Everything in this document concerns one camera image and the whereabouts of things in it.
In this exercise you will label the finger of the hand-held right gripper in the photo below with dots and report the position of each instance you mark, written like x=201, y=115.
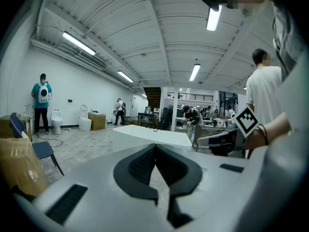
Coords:
x=212, y=137

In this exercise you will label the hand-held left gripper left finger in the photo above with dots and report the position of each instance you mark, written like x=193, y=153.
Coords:
x=96, y=202

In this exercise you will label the round white toilet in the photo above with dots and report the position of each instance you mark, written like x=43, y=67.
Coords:
x=84, y=123

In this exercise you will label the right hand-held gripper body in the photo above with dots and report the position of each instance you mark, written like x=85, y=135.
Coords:
x=246, y=124

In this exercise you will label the long ceiling light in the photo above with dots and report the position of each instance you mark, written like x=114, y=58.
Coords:
x=194, y=72
x=213, y=18
x=125, y=76
x=78, y=43

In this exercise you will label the white bathtub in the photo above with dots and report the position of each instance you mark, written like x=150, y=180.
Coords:
x=144, y=134

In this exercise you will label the blue chair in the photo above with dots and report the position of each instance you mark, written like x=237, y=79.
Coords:
x=42, y=149

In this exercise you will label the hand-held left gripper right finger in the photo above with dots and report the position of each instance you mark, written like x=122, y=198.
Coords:
x=217, y=197

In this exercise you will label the black table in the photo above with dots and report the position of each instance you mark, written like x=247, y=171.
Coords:
x=146, y=120

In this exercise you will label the large torn cardboard box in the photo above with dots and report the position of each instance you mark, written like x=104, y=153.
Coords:
x=19, y=163

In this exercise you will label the white backpack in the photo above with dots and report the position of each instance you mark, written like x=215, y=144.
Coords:
x=43, y=94

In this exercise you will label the white air conditioner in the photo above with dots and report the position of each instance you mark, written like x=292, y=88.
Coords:
x=93, y=59

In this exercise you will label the black railing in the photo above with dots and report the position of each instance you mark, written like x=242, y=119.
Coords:
x=193, y=97

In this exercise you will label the person's right forearm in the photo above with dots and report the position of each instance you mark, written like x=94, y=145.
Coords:
x=275, y=129

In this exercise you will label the brown cardboard box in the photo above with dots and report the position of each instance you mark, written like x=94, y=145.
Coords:
x=9, y=127
x=97, y=121

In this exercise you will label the person's gray shirt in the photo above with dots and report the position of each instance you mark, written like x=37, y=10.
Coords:
x=288, y=47

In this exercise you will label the white pillar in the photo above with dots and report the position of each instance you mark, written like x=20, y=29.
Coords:
x=174, y=110

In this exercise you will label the black wrist band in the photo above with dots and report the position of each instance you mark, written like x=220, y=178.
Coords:
x=264, y=134

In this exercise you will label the white toilet with tank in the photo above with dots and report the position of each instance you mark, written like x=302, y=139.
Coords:
x=56, y=124

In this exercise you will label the brown wooden staircase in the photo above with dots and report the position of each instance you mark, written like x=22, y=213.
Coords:
x=152, y=97

